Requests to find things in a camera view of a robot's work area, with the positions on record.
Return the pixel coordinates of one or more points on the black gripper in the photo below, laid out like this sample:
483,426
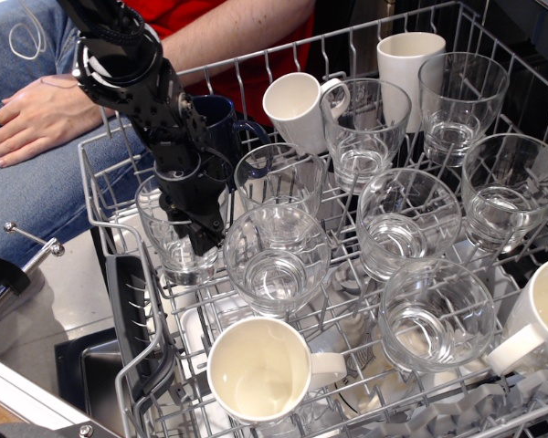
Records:
190,171

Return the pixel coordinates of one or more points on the clear glass cup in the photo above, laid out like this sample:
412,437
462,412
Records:
170,239

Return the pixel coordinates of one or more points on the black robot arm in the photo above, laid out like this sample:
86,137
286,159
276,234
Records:
120,65

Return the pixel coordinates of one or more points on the person's forearm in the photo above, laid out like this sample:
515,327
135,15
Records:
233,29

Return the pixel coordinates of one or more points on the tall white cup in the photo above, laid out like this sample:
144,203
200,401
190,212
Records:
399,59

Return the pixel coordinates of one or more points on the person's bare hand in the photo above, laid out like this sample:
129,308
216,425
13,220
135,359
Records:
44,115

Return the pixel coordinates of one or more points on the clear glass front centre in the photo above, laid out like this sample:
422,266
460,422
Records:
276,258

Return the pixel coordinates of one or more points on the clear glass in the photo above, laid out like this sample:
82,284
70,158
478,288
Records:
504,190
276,173
364,124
404,214
460,95
276,258
435,315

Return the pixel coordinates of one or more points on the clear glass behind centre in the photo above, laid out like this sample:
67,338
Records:
276,173

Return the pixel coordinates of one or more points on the dark blue mug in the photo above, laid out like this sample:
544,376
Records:
225,130

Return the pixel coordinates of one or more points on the blue jeans leg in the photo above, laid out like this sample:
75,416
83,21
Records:
44,194

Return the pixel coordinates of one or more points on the cream mug front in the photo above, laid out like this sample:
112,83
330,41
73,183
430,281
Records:
260,369

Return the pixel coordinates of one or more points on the white tilted mug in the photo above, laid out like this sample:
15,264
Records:
292,103

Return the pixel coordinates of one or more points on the red shirt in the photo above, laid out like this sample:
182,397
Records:
247,76

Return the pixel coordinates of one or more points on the white lower dishwasher tray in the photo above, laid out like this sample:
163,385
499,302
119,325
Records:
190,319

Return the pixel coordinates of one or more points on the clear glass top centre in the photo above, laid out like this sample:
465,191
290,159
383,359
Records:
364,124

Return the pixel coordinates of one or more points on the clear glass middle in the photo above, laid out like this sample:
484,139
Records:
404,214

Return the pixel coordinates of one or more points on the clear glass front right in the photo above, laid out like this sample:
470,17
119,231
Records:
435,315

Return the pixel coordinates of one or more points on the clear glass top right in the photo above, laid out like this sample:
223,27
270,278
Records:
460,95

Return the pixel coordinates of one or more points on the white mug right edge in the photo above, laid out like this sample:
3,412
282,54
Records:
524,340

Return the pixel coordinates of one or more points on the grey plastic tine holder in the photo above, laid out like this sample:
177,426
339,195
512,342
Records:
486,409

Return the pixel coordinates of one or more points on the grey plastic rack handle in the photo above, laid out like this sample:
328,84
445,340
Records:
151,365

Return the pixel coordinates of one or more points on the grey wire dishwasher rack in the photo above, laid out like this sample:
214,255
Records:
525,111

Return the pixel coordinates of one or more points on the black cylinder mount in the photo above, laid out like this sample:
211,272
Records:
12,276

